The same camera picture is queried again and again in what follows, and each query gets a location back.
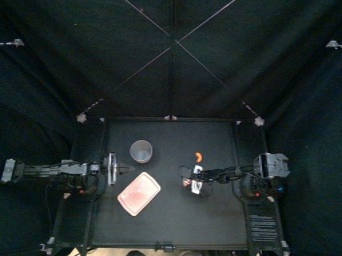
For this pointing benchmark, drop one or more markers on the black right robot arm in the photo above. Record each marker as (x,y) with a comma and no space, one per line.
(268,166)

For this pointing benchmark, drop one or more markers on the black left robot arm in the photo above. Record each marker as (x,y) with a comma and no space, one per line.
(49,169)

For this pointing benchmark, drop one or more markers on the small reddish toy onion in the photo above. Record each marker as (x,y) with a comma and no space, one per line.
(186,182)

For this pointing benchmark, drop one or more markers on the pink rectangular plate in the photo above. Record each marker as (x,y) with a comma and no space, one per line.
(139,194)

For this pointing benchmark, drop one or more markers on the small orange curved toy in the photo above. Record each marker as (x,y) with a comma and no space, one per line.
(200,157)

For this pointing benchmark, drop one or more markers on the grey translucent cup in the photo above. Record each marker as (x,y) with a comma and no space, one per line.
(141,151)

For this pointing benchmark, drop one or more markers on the black table edge clamp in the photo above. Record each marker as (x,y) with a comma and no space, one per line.
(165,247)

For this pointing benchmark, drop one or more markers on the white text label sticker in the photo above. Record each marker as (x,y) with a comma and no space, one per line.
(264,228)

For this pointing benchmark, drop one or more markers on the silver table corner clamp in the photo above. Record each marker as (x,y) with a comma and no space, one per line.
(47,247)

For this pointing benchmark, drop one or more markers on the silver frame middle bracket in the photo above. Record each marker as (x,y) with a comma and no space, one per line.
(170,117)

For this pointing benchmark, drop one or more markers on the silver frame corner bracket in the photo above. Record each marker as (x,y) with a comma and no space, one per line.
(260,121)
(81,117)

